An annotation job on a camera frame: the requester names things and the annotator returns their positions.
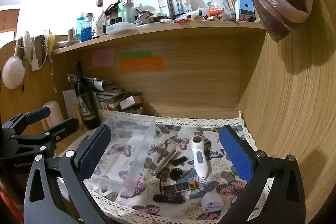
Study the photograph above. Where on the white handheld facial device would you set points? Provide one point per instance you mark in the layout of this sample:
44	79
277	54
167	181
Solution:
198	158

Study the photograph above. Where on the orange red object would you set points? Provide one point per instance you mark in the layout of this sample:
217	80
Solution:
6	204

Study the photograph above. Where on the white handwritten paper note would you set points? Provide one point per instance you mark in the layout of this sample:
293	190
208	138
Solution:
69	103

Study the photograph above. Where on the white fluffy puff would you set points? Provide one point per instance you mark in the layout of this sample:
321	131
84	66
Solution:
13	73

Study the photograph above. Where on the pink sticky note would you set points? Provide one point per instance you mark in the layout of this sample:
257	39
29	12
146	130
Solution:
103	58

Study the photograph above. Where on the white printed mug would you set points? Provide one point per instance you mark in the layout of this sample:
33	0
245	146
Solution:
98	29

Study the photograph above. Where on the orange sticky note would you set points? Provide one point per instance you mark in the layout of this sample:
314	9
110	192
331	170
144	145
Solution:
141	64

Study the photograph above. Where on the white card box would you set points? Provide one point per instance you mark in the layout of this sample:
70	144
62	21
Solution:
130	102

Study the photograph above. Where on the cream rounded plastic object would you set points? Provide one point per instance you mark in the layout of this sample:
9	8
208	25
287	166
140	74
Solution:
53	113

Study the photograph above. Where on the bunch of keys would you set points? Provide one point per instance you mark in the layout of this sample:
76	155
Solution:
172	172

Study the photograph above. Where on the dark wine bottle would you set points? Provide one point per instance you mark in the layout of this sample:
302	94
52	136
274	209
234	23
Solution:
85	106

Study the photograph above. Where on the pale green bottle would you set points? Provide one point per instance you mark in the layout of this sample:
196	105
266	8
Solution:
126	10

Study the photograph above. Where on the stack of magazines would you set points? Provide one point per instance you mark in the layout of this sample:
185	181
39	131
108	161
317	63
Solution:
107	95

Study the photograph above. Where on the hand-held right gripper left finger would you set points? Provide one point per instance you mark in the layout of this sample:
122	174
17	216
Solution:
94	151

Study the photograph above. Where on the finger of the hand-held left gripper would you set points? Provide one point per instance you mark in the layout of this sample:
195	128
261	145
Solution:
39	113
63	129

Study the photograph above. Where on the wooden shelf board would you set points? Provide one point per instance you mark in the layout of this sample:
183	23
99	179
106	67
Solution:
157	28

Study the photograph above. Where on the yellow lip balm tube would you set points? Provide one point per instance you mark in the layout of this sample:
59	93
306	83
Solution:
79	116

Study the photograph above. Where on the blue pencil sharpener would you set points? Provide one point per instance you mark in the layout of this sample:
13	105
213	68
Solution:
244	8

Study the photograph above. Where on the green sticky note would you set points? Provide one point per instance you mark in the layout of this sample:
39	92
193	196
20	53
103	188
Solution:
136	54

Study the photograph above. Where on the butterfly printed lace cloth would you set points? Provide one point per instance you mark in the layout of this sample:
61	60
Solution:
168	132

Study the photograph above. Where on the blue liquid bottle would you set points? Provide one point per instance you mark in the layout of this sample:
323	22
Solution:
86	31

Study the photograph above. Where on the white marker pen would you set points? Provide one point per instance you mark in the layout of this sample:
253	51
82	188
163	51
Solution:
204	12

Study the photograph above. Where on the glass jar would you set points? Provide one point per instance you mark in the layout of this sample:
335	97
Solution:
218	6

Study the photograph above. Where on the white charger plug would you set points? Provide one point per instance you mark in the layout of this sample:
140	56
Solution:
34	64

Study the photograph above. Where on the white plastic box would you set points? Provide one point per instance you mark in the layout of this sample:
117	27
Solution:
120	28

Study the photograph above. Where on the silver metal tube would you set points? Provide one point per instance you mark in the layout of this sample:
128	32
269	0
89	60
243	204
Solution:
168	161

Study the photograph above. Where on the clear plastic container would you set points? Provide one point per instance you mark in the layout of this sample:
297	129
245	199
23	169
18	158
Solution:
131	145

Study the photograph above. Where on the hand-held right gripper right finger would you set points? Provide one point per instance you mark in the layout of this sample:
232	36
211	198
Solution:
236	154

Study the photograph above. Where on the white power adapter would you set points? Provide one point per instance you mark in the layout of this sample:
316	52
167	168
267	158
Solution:
212	203

